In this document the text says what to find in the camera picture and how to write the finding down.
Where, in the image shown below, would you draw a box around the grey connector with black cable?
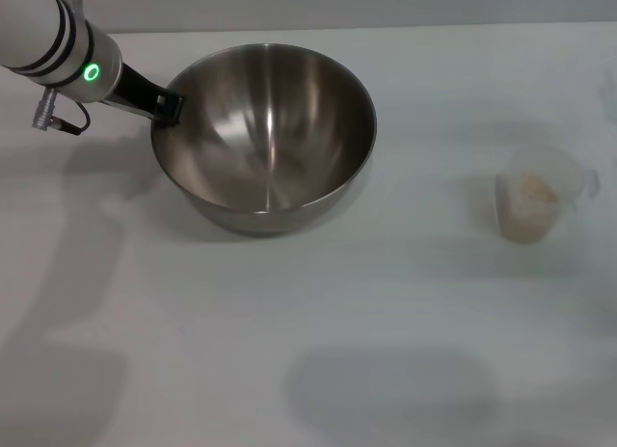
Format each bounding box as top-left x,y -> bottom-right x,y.
31,87 -> 92,136

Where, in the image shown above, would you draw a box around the clear plastic measuring cup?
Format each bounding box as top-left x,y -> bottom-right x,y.
495,152 -> 602,247

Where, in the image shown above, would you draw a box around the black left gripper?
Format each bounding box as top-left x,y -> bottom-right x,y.
101,63 -> 185,126

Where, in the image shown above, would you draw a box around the rice grains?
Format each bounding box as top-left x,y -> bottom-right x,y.
502,172 -> 561,245

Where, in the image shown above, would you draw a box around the stainless steel mixing bowl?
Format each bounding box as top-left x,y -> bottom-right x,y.
149,42 -> 379,237

